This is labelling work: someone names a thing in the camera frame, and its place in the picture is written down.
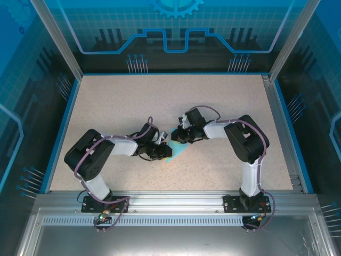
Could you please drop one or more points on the light blue cloth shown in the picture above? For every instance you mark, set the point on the light blue cloth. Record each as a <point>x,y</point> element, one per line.
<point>177,148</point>

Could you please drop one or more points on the sheet metal tray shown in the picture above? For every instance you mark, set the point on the sheet metal tray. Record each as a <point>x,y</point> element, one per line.
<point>173,240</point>

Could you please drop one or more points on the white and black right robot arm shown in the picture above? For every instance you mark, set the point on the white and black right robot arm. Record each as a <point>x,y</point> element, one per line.
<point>214,129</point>

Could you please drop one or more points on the aluminium frame post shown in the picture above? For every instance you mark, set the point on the aluminium frame post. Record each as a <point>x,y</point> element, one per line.
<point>59,40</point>
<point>291,40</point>

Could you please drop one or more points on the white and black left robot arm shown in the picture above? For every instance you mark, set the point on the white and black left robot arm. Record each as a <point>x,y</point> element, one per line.
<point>123,145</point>

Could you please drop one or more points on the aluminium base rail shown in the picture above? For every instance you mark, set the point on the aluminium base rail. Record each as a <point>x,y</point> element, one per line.
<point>173,202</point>

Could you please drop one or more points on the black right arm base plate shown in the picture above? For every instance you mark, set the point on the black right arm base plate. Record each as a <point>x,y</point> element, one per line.
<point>229,206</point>

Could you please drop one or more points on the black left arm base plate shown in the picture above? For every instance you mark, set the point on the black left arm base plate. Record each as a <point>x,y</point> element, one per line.
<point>86,208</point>

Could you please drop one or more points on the aluminium side rail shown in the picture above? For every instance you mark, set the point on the aluminium side rail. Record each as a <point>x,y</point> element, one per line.
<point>275,106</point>

